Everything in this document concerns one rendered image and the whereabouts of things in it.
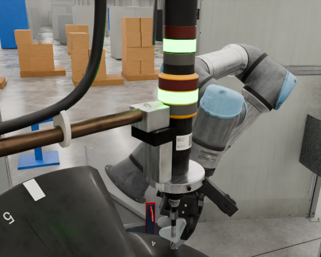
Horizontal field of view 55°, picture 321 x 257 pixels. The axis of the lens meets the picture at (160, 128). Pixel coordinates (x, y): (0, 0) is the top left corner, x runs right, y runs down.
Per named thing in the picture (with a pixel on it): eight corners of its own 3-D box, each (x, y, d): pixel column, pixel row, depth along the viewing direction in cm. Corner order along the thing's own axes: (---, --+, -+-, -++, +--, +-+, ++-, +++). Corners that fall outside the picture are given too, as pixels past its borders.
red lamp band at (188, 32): (179, 39, 30) (180, 26, 29) (156, 37, 32) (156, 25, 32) (203, 38, 32) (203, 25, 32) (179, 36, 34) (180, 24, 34)
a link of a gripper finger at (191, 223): (176, 229, 67) (189, 195, 65) (184, 230, 68) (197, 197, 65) (180, 243, 63) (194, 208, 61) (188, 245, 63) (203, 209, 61)
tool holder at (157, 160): (160, 208, 32) (161, 117, 28) (121, 182, 37) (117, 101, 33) (216, 180, 37) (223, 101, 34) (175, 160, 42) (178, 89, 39)
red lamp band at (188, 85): (178, 93, 31) (178, 81, 30) (150, 86, 34) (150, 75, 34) (206, 87, 34) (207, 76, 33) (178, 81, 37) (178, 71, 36)
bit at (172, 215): (176, 233, 41) (178, 199, 39) (177, 238, 40) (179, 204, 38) (168, 233, 41) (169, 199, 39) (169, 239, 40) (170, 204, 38)
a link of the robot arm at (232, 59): (243, 31, 105) (171, 41, 66) (269, 51, 103) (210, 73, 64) (223, 58, 112) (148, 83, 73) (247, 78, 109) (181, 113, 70)
